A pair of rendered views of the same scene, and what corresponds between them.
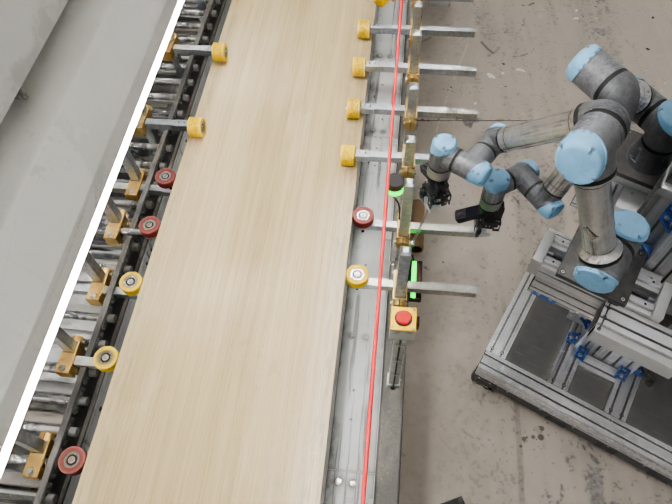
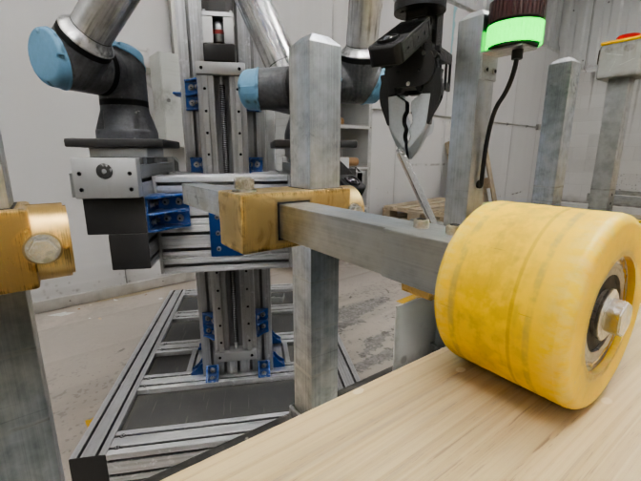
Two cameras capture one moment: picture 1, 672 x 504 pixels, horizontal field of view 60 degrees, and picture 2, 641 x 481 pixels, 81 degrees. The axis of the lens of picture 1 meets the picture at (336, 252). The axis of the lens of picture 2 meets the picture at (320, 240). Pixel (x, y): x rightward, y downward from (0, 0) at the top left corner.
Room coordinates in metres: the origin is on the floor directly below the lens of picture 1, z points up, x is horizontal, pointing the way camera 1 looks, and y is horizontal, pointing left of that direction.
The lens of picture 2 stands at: (1.66, -0.03, 1.00)
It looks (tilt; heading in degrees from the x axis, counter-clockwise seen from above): 13 degrees down; 225
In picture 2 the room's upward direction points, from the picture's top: straight up
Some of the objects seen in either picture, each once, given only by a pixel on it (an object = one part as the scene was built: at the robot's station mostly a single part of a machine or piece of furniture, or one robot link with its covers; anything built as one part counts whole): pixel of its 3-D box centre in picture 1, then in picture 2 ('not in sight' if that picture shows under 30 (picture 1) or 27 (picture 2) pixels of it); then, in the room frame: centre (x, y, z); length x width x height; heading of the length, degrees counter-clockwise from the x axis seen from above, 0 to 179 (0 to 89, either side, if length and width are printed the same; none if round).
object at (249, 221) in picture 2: (408, 161); (296, 214); (1.42, -0.30, 0.95); 0.13 x 0.06 x 0.05; 171
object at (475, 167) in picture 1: (474, 164); not in sight; (1.10, -0.43, 1.31); 0.11 x 0.11 x 0.08; 49
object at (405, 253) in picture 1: (400, 286); (546, 204); (0.91, -0.21, 0.91); 0.03 x 0.03 x 0.48; 81
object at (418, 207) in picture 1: (416, 225); not in sight; (1.72, -0.45, 0.04); 0.30 x 0.08 x 0.08; 171
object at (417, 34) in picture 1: (412, 78); not in sight; (1.89, -0.37, 0.93); 0.03 x 0.03 x 0.48; 81
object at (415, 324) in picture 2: not in sight; (450, 316); (1.12, -0.27, 0.75); 0.26 x 0.01 x 0.10; 171
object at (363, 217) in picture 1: (363, 222); not in sight; (1.22, -0.11, 0.85); 0.08 x 0.08 x 0.11
